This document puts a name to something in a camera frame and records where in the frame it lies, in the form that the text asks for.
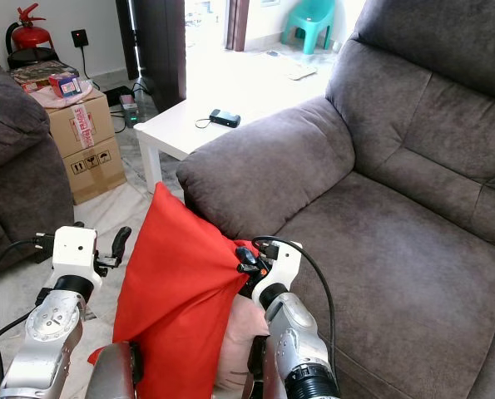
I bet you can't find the red pillow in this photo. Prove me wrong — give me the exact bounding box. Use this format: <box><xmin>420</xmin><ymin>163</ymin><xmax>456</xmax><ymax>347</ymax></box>
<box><xmin>87</xmin><ymin>183</ymin><xmax>260</xmax><ymax>399</ymax></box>

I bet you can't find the pink cat face pillow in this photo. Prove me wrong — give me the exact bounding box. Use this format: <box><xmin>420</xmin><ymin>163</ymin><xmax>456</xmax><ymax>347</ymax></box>
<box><xmin>214</xmin><ymin>293</ymin><xmax>273</xmax><ymax>393</ymax></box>

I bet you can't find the dark brown fabric sofa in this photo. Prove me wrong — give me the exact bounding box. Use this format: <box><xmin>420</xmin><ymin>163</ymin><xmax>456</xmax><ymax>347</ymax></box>
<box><xmin>0</xmin><ymin>50</ymin><xmax>77</xmax><ymax>275</ymax></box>

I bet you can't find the dark brown two-seat sofa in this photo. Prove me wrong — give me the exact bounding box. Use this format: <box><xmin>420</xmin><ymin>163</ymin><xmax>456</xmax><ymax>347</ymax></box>
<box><xmin>176</xmin><ymin>0</ymin><xmax>495</xmax><ymax>399</ymax></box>

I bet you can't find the printed floor mat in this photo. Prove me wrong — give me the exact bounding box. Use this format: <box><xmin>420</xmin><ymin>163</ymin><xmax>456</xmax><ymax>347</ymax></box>
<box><xmin>264</xmin><ymin>50</ymin><xmax>319</xmax><ymax>81</ymax></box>

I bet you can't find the cardboard box with black symbols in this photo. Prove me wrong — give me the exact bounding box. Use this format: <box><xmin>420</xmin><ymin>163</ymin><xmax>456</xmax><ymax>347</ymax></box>
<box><xmin>68</xmin><ymin>137</ymin><xmax>127</xmax><ymax>205</ymax></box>

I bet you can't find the robot's right leg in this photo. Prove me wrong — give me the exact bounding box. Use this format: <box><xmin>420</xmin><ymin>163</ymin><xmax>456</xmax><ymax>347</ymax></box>
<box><xmin>247</xmin><ymin>337</ymin><xmax>291</xmax><ymax>399</ymax></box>

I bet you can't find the cardboard box with red tape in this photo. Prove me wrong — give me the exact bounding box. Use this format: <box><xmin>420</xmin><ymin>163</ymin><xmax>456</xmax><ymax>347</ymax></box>
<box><xmin>46</xmin><ymin>90</ymin><xmax>116</xmax><ymax>159</ymax></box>

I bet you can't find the white low table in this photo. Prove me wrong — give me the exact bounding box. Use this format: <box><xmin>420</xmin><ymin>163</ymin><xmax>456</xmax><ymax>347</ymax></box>
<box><xmin>133</xmin><ymin>75</ymin><xmax>335</xmax><ymax>194</ymax></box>

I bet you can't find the charger with green light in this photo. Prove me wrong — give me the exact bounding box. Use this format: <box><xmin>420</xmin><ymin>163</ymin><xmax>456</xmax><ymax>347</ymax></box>
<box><xmin>106</xmin><ymin>83</ymin><xmax>145</xmax><ymax>127</ymax></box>

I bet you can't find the small black device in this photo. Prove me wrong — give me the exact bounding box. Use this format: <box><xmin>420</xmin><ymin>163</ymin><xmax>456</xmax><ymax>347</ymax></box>
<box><xmin>209</xmin><ymin>109</ymin><xmax>241</xmax><ymax>128</ymax></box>

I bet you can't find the pink plastic bag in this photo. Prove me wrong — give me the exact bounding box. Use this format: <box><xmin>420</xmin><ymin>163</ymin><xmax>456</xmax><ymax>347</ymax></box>
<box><xmin>29</xmin><ymin>80</ymin><xmax>92</xmax><ymax>109</ymax></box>

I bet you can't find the small red and blue box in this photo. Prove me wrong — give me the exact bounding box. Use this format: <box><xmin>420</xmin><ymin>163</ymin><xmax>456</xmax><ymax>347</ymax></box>
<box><xmin>49</xmin><ymin>71</ymin><xmax>83</xmax><ymax>98</ymax></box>

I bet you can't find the flat brown patterned box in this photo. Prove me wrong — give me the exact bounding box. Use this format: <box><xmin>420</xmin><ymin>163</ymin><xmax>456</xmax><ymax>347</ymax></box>
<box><xmin>12</xmin><ymin>61</ymin><xmax>69</xmax><ymax>91</ymax></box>

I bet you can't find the black round stool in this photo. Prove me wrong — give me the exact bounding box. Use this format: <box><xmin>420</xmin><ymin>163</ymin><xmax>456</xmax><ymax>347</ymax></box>
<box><xmin>7</xmin><ymin>47</ymin><xmax>59</xmax><ymax>71</ymax></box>

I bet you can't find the red fire extinguisher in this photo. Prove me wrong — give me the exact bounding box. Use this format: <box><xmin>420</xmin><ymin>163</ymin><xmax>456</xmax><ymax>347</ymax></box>
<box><xmin>7</xmin><ymin>3</ymin><xmax>54</xmax><ymax>51</ymax></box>

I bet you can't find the teal plastic chair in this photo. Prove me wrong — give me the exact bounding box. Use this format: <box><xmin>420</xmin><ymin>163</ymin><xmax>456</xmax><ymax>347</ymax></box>
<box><xmin>280</xmin><ymin>0</ymin><xmax>335</xmax><ymax>55</ymax></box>

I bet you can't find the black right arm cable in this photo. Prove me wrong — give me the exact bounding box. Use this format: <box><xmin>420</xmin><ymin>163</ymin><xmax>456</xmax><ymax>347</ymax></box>
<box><xmin>251</xmin><ymin>236</ymin><xmax>338</xmax><ymax>379</ymax></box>

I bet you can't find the brown door frame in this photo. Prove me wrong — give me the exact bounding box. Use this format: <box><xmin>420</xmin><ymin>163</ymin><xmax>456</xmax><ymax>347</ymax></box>
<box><xmin>226</xmin><ymin>0</ymin><xmax>250</xmax><ymax>52</ymax></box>

